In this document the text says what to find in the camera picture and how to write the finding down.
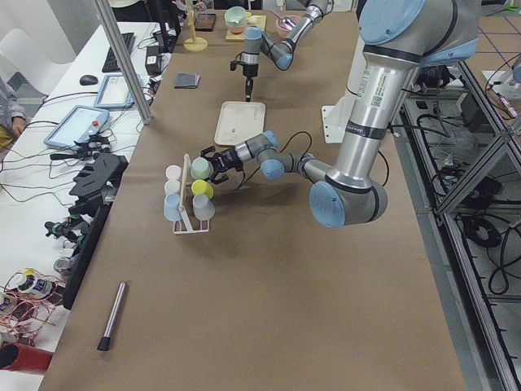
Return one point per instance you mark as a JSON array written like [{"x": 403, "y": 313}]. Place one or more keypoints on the grey plastic cup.
[{"x": 203, "y": 207}]

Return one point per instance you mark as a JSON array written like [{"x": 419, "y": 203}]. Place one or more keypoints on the light blue plastic cup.
[{"x": 171, "y": 207}]

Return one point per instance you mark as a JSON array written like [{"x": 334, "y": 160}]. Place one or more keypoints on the green bowl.
[{"x": 236, "y": 19}]

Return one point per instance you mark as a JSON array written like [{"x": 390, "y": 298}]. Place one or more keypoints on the bamboo cutting board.
[{"x": 261, "y": 22}]

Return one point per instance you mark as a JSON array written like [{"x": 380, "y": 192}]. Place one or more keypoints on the black tool holder block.
[{"x": 94, "y": 177}]

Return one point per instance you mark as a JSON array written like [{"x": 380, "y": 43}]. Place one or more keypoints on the wooden mug tree stand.
[{"x": 193, "y": 43}]

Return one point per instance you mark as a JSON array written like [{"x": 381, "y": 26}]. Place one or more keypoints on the cream rabbit tray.
[{"x": 238, "y": 122}]

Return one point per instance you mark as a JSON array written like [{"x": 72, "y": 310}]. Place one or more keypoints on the wooden rack handle rod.
[{"x": 184, "y": 181}]

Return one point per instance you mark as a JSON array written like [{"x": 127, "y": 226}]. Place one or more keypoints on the black computer mouse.
[{"x": 88, "y": 80}]

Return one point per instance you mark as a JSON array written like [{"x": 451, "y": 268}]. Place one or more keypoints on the cream plastic cup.
[{"x": 172, "y": 186}]

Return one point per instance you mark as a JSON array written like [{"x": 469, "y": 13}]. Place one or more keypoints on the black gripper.
[
  {"x": 248, "y": 69},
  {"x": 226, "y": 159}
]

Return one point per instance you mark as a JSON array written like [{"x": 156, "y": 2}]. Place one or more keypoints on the green plastic cup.
[{"x": 201, "y": 168}]

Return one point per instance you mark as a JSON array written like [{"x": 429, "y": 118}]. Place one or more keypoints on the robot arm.
[
  {"x": 400, "y": 37},
  {"x": 263, "y": 147}
]

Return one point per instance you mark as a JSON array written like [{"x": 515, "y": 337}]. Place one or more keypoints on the pink bowl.
[{"x": 286, "y": 24}]

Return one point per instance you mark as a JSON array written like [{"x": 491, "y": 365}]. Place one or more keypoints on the folded grey cloth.
[{"x": 187, "y": 80}]

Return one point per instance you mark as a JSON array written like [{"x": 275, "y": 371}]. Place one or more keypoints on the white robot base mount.
[{"x": 334, "y": 120}]

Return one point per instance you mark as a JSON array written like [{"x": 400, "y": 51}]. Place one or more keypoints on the blue teach pendant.
[
  {"x": 78, "y": 125},
  {"x": 114, "y": 93}
]

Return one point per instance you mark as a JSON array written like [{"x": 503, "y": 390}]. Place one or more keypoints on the white wire cup rack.
[{"x": 185, "y": 226}]

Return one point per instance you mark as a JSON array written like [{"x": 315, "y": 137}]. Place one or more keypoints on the pink plastic cup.
[{"x": 173, "y": 172}]

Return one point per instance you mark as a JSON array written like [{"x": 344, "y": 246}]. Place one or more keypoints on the yellow plastic cup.
[{"x": 202, "y": 187}]

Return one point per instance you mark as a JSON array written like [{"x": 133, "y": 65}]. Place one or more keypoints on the aluminium frame post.
[{"x": 115, "y": 39}]

